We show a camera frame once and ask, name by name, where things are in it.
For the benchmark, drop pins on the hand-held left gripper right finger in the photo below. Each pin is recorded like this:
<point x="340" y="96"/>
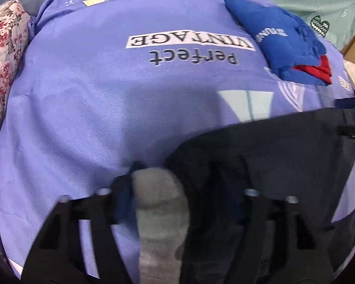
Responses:
<point x="264" y="213"/>

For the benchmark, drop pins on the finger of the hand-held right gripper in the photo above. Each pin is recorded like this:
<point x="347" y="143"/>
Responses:
<point x="352" y="131"/>
<point x="347" y="103"/>

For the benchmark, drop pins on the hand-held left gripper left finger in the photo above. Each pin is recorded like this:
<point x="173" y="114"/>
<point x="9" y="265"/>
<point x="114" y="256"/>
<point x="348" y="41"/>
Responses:
<point x="123" y="196"/>

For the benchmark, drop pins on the dark navy pants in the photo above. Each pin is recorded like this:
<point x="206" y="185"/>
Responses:
<point x="284" y="153"/>

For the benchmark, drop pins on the red cloth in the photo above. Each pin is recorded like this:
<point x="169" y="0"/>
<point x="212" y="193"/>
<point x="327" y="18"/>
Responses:
<point x="316" y="71"/>

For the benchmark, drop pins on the purple printed blanket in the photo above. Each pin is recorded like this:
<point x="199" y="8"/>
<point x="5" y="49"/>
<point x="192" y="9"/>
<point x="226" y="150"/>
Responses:
<point x="106" y="109"/>

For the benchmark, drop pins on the folded blue garment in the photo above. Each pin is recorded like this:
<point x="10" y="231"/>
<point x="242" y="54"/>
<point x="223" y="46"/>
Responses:
<point x="278" y="44"/>

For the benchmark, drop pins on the green printed sheet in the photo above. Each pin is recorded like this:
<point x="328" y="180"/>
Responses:
<point x="307" y="3"/>

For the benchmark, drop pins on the floral quilt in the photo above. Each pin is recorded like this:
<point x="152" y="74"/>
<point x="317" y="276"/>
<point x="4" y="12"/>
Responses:
<point x="3" y="65"/>

